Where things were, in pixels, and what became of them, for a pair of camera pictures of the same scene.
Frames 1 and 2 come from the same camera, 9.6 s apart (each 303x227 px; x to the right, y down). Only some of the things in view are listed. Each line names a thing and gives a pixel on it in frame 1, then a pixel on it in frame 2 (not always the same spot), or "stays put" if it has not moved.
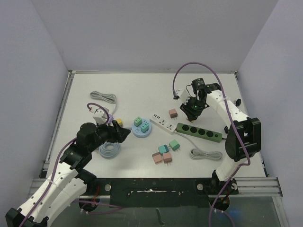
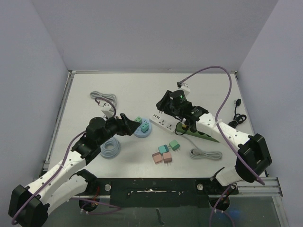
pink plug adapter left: [157, 158] stays put
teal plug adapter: [163, 149] stays put
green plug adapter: [138, 121] stays put
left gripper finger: [116, 125] -> [124, 117]
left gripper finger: [123, 134] -> [132, 126]
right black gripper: [190, 112] -> [165, 104]
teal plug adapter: [145, 127] stays put
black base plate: [157, 193] stays put
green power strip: [202, 133] stays put
